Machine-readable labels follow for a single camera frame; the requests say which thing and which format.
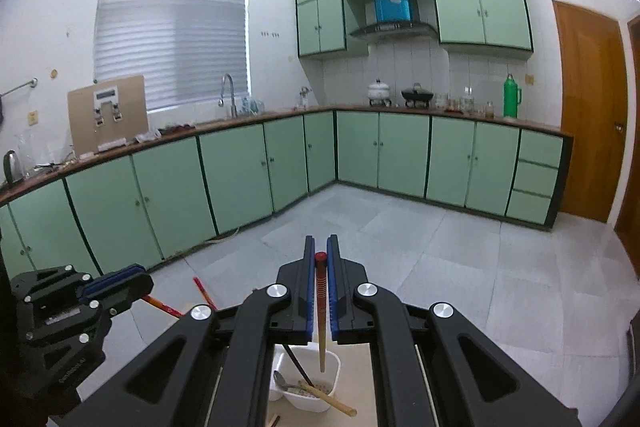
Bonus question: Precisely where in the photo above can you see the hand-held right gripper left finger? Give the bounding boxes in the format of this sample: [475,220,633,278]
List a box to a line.
[47,234,321,427]

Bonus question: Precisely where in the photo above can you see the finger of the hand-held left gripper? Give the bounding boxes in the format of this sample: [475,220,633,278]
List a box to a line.
[95,276,154,314]
[80,263,147,298]

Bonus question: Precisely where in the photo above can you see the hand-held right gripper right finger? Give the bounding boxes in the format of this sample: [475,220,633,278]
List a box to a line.
[326,234,583,427]

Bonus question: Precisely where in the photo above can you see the dark thin utensil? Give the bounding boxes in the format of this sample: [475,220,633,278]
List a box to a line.
[283,344,315,387]

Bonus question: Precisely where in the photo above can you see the metal spoon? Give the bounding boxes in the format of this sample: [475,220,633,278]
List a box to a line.
[273,370,302,394]

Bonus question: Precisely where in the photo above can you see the translucent plastic utensil holder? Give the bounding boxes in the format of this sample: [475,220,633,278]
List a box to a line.
[268,346,342,413]

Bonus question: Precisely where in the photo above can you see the green base cabinets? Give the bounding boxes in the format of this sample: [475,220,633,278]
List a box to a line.
[0,107,574,280]

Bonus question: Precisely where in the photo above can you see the dark electric kettle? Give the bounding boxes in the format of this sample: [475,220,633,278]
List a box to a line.
[2,150,25,186]

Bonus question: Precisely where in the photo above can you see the clear glass vase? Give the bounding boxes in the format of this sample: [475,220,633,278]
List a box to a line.
[17,132,37,178]

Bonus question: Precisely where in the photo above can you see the clutter of small counter things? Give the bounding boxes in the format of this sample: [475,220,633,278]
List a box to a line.
[134,123,197,141]

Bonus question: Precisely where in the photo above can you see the cardboard board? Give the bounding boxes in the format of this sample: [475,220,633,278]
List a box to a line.
[67,75,151,156]

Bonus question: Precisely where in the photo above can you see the white cooking pot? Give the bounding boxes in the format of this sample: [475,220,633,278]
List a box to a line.
[368,79,391,107]

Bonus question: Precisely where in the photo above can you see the metal kitchen faucet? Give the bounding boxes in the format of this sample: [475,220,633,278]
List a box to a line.
[220,73,239,118]

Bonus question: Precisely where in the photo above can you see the black wok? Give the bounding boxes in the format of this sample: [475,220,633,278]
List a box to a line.
[401,83,435,108]

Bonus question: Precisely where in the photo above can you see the row of glass jars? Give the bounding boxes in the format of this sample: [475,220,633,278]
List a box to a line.
[435,87,496,117]

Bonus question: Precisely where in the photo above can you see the white window blind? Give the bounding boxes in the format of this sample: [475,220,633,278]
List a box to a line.
[93,0,249,112]

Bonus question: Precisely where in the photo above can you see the green thermos jug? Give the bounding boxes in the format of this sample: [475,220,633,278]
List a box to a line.
[502,73,523,118]

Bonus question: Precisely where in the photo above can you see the range hood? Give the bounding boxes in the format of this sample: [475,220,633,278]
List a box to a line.
[348,21,437,40]

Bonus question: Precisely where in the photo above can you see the blue box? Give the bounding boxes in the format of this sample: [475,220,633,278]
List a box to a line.
[374,0,415,24]

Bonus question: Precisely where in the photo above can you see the wooden door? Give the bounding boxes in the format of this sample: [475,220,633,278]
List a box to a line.
[615,14,640,278]
[551,0,628,223]

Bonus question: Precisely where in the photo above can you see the loose floor cable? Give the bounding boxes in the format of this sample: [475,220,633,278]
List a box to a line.
[197,229,239,251]

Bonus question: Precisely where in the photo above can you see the metal towel rail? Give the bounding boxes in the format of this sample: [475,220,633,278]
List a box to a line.
[0,78,38,98]

